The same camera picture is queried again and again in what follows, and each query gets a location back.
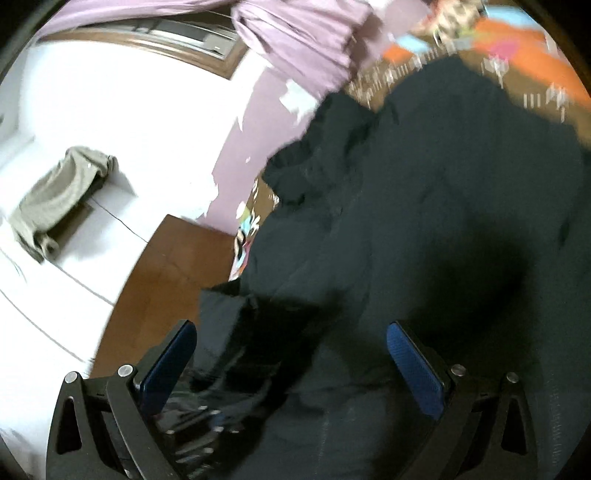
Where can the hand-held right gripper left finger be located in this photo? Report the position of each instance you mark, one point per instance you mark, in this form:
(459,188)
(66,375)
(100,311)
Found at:
(168,369)

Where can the grey cloth cover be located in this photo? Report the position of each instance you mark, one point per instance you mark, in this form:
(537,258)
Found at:
(55,198)

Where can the wooden framed window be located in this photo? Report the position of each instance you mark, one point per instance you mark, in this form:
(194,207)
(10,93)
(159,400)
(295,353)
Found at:
(152,44)

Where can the wooden headboard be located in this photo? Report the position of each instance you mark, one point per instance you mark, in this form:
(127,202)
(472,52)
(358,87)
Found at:
(161,286)

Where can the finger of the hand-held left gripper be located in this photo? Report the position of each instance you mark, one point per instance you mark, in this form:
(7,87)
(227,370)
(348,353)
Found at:
(194,417)

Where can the purple curtain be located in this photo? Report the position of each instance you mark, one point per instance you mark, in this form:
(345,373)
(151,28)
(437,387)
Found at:
(300,41)

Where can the brown cartoon printed blanket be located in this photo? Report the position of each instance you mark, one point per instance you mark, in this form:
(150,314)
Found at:
(508,46)

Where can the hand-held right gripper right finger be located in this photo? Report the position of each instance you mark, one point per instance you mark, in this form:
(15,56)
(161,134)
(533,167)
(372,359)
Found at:
(415,369)

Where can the black garment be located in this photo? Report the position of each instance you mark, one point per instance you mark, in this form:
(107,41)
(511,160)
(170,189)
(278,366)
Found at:
(415,207)

